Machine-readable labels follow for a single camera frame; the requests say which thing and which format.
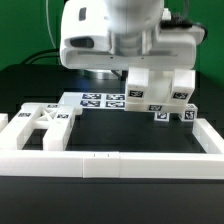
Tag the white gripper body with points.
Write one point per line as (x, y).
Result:
(91, 44)

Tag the white chair seat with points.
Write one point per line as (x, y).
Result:
(157, 96)

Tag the white chair back frame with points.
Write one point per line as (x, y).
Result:
(56, 119)

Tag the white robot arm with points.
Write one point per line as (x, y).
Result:
(128, 16)

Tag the white sheet with tags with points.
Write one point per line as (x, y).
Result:
(94, 100)

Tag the white U-shaped obstacle fence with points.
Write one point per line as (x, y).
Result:
(209, 165)

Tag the white block at left edge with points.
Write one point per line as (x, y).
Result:
(3, 120)

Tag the black cable thick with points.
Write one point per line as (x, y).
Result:
(42, 55)

